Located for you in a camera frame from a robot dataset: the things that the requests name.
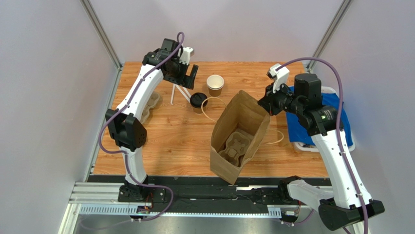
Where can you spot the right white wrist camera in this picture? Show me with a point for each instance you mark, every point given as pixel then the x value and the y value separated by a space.
pixel 279 75

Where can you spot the black coffee cup lid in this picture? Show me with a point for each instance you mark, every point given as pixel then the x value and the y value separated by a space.
pixel 196 100

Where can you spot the kraft paper cup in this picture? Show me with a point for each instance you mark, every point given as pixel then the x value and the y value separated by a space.
pixel 198 110
pixel 215 84

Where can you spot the blue cloth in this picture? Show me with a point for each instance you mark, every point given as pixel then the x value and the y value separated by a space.
pixel 301 129

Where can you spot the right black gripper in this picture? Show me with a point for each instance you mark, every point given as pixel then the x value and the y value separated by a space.
pixel 267 102

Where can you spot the white plastic basket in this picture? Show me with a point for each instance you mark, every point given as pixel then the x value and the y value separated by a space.
pixel 304 147

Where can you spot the cardboard cup carrier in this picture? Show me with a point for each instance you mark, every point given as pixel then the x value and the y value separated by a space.
pixel 152 102
pixel 236 147

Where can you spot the white straw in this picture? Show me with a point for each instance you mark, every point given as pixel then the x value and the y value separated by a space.
pixel 184 92
pixel 172 95

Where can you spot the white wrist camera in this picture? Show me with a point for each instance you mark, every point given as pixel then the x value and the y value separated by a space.
pixel 185 54
pixel 279 75

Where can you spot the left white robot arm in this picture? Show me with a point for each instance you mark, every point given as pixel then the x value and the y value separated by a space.
pixel 123 123

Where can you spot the brown paper bag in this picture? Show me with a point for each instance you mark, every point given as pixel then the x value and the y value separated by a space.
pixel 242 112

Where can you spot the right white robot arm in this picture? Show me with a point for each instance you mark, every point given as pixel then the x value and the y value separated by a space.
pixel 349 202

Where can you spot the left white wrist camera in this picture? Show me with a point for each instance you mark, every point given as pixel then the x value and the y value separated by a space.
pixel 185 54

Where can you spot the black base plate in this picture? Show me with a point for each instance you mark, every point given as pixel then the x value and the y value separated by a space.
pixel 209 195

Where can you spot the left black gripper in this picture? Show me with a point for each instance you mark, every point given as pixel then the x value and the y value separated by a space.
pixel 188 82

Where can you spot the aluminium rail frame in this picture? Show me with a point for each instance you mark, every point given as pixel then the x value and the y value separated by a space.
pixel 106 203

